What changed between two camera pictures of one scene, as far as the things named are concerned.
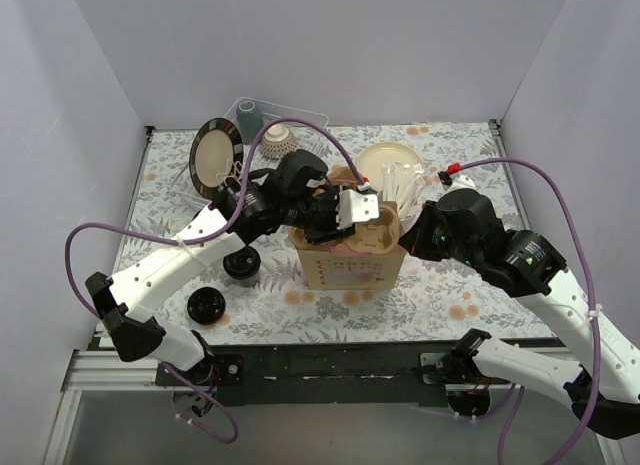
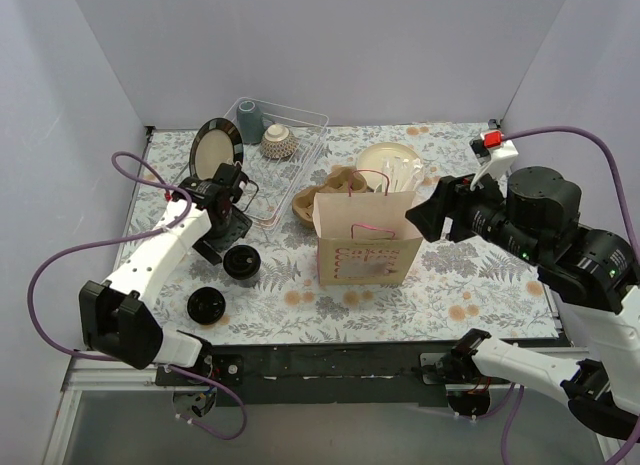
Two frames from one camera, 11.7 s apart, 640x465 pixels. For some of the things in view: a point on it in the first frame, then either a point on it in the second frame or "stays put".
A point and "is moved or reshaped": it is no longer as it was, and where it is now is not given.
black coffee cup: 242,264 stays put
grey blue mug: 250,121 stays put
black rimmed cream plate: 215,156 stays put
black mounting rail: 391,374 stays put
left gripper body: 329,217 → 232,230
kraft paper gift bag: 348,269 is moved or reshaped
